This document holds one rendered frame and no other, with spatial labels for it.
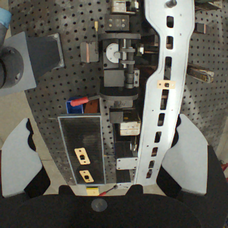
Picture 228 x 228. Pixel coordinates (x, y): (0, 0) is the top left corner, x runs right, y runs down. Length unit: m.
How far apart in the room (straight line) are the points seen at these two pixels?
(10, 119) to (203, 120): 2.33
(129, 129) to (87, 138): 0.18
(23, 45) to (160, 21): 0.49
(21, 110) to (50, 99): 1.13
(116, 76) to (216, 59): 0.88
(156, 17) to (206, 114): 0.90
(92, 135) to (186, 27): 0.55
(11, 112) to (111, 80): 1.92
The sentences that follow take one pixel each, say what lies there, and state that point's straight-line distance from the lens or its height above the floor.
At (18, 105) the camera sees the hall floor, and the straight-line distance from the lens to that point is 2.07.
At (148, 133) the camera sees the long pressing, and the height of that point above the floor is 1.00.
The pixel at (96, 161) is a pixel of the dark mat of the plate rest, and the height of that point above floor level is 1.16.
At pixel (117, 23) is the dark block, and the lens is 0.44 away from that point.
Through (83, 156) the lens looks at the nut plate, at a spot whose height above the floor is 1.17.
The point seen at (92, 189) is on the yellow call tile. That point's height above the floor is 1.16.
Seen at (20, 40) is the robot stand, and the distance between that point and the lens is 0.54.
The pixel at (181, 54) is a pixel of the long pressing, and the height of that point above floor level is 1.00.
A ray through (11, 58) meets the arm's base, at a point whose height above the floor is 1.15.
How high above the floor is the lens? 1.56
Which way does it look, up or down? 62 degrees down
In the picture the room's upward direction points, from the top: 174 degrees clockwise
